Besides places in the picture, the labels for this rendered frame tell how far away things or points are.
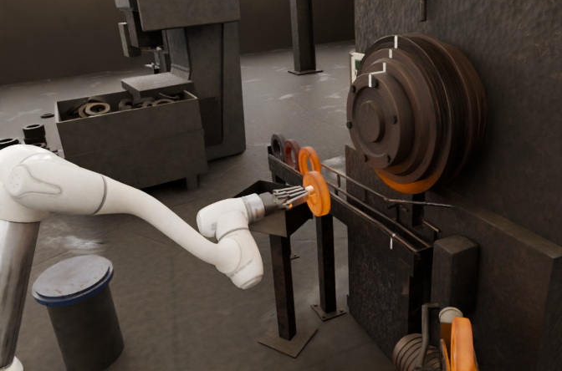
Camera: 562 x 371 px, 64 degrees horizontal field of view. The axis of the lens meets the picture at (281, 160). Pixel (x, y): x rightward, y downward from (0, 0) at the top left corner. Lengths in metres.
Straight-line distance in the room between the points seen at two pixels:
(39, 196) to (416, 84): 0.93
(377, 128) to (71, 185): 0.79
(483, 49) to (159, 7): 2.76
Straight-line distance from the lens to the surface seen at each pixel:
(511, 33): 1.26
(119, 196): 1.16
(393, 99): 1.23
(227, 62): 4.14
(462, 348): 1.09
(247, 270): 1.35
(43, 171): 1.08
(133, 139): 3.56
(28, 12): 11.14
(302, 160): 2.17
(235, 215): 1.42
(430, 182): 1.31
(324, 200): 1.50
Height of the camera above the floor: 1.50
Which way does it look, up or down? 21 degrees down
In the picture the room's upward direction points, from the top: 5 degrees counter-clockwise
